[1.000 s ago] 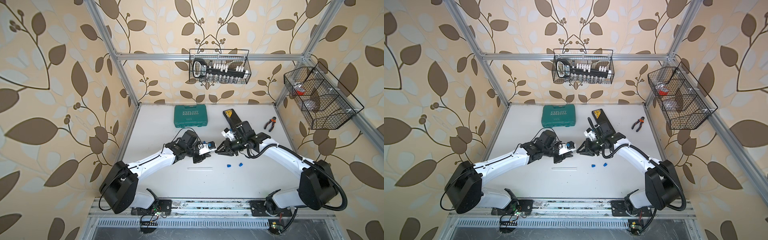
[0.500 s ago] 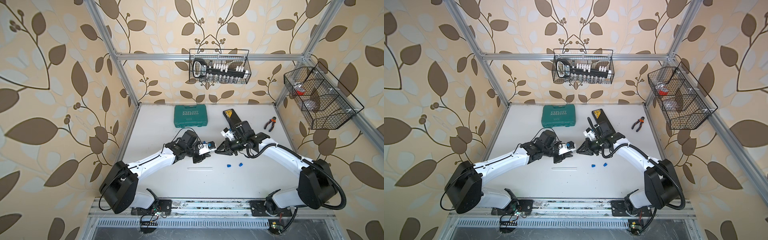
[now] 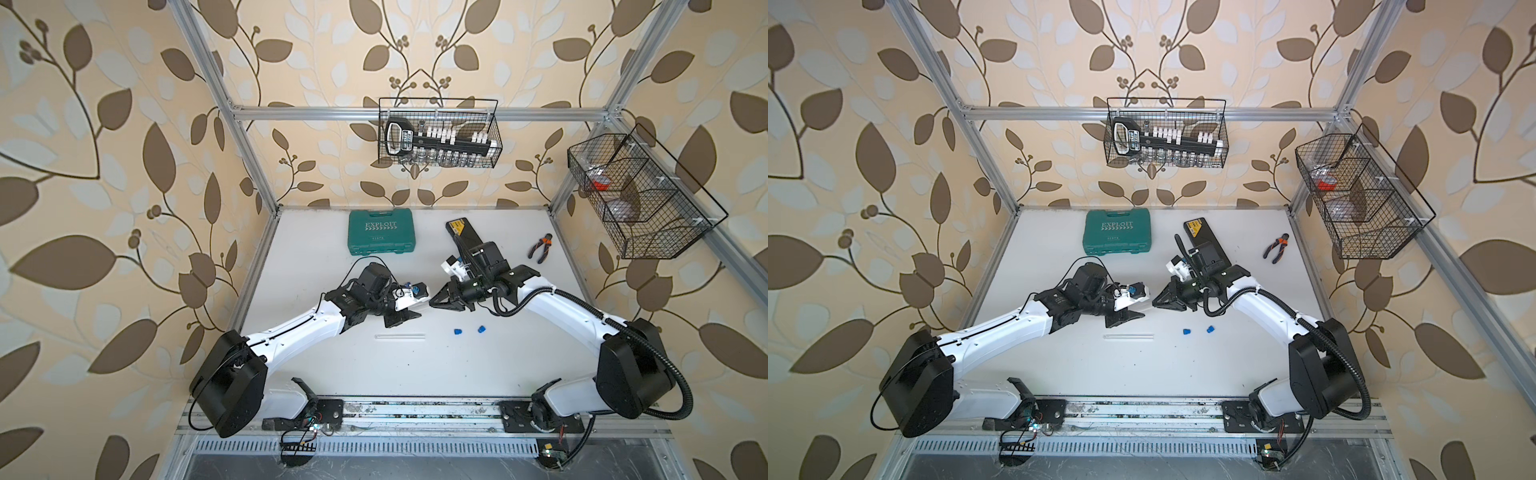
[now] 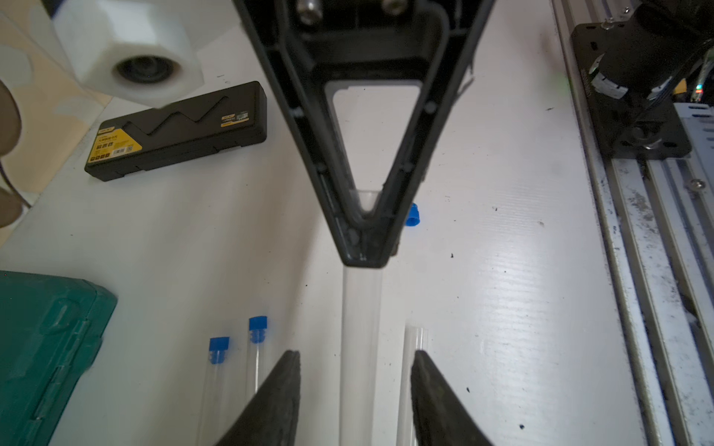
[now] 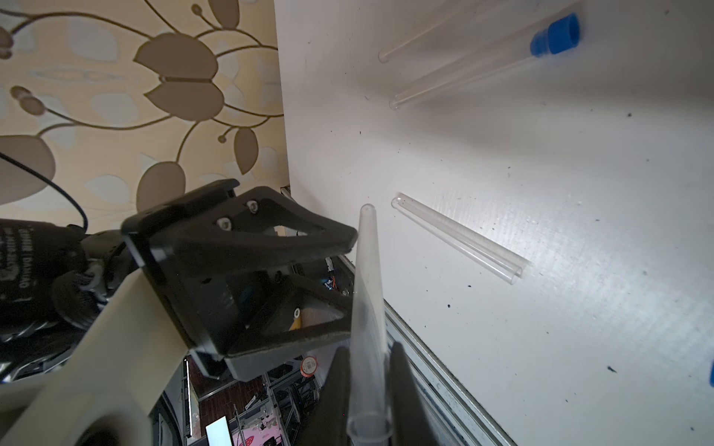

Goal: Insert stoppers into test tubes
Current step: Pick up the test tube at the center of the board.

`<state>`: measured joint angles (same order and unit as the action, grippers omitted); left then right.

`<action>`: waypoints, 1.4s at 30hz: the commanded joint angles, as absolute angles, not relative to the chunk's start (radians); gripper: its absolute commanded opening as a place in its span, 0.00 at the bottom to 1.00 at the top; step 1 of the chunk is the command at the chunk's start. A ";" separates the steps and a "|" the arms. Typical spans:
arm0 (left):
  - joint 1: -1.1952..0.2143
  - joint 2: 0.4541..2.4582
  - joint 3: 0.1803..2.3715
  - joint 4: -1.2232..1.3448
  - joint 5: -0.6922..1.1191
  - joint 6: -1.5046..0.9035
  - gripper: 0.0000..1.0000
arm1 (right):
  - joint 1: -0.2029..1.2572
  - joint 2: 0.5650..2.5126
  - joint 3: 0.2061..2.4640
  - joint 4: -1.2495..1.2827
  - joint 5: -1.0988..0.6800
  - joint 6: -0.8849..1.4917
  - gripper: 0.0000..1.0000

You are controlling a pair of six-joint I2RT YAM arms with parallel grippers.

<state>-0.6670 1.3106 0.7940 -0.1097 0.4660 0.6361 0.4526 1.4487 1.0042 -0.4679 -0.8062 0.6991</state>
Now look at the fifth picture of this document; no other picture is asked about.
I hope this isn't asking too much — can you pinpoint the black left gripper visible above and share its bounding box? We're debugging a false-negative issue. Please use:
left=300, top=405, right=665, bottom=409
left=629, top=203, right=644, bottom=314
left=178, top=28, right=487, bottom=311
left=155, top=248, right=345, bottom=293
left=121, top=180, right=358, bottom=381

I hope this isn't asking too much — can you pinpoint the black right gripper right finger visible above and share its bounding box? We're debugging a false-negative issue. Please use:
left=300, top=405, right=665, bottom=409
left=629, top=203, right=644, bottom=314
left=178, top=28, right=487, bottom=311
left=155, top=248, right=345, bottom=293
left=389, top=342, right=438, bottom=446

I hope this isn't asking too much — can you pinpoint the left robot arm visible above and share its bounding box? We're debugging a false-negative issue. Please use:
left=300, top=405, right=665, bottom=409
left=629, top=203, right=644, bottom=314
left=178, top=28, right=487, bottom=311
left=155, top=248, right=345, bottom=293
left=1, top=180, right=358, bottom=381

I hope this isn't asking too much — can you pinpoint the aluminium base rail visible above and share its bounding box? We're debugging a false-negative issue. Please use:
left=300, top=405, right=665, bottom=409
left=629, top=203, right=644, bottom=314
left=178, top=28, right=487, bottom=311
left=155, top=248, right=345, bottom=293
left=292, top=256, right=517, bottom=445

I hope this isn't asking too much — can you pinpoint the clear test tube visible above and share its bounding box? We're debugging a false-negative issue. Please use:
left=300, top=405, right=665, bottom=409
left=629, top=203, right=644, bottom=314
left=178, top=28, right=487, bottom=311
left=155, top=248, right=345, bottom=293
left=347, top=204, right=392, bottom=445
left=392, top=193, right=529, bottom=284
left=390, top=25, right=554, bottom=110
left=377, top=1, right=492, bottom=63

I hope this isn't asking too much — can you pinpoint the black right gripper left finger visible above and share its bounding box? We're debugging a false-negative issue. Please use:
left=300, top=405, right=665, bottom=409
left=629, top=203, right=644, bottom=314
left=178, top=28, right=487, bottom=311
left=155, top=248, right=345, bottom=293
left=297, top=347, right=351, bottom=446

